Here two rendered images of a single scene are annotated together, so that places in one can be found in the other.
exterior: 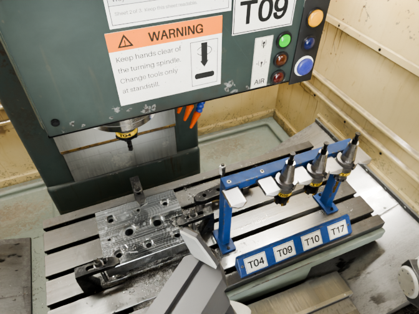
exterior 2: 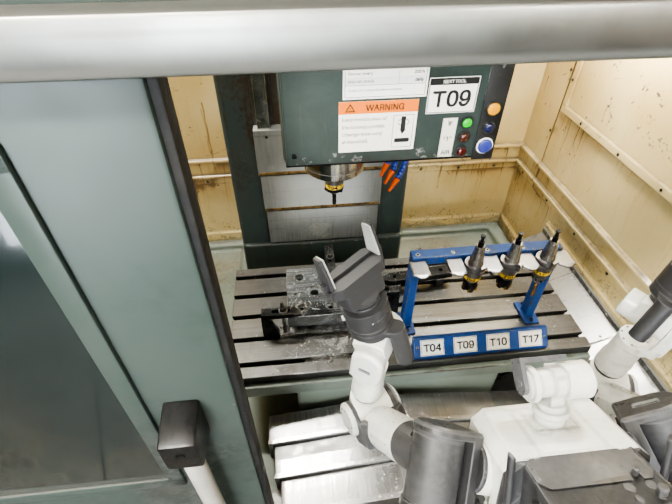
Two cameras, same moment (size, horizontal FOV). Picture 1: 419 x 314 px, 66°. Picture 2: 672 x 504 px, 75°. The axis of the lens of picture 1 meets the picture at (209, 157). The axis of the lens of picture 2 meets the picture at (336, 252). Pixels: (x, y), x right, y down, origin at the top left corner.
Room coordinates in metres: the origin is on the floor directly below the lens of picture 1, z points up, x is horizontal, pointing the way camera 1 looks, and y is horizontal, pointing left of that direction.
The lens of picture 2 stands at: (-0.39, -0.09, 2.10)
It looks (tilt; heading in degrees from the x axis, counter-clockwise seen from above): 41 degrees down; 16
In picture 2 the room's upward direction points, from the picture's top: straight up
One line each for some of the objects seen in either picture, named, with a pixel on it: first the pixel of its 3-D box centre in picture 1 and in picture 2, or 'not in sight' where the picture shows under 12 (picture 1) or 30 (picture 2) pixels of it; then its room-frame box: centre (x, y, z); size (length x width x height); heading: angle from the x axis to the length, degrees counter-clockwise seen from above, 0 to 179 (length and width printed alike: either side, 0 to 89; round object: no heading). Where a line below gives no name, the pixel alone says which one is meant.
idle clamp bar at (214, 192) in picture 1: (224, 192); (416, 279); (0.81, -0.06, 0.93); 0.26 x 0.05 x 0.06; 117
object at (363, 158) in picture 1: (360, 156); (563, 259); (0.73, -0.48, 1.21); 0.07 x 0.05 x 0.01; 22
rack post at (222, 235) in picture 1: (225, 217); (409, 294); (0.61, -0.05, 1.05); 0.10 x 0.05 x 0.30; 22
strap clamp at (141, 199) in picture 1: (138, 194); (329, 262); (0.77, 0.27, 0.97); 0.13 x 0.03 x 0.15; 22
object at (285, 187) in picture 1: (285, 181); (475, 265); (0.63, -0.23, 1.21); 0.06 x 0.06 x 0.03
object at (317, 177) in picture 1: (317, 171); (510, 263); (0.67, -0.33, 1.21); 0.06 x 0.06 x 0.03
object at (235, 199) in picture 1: (235, 198); (420, 270); (0.56, -0.07, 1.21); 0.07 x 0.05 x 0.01; 22
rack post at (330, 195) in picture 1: (335, 178); (538, 284); (0.78, -0.46, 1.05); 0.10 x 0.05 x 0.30; 22
